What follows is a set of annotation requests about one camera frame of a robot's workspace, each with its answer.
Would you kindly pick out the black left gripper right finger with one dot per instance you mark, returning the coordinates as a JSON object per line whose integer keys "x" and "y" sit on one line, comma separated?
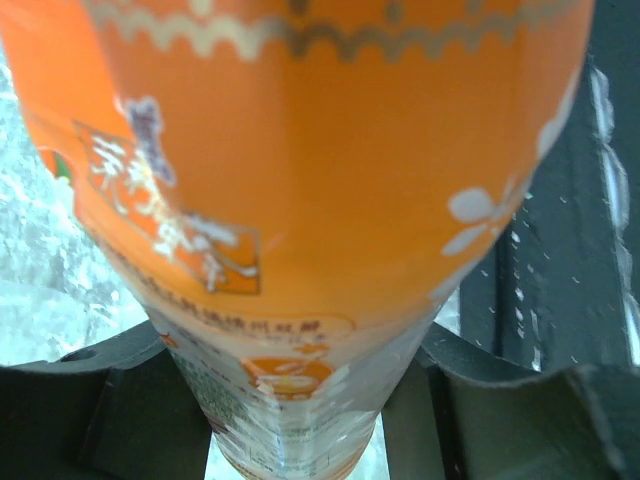
{"x": 461, "y": 413}

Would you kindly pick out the orange juice plastic bottle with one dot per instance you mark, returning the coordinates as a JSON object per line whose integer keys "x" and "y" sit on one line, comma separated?
{"x": 293, "y": 189}

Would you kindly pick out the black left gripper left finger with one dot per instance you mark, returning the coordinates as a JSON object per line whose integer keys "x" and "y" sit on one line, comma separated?
{"x": 119, "y": 409}

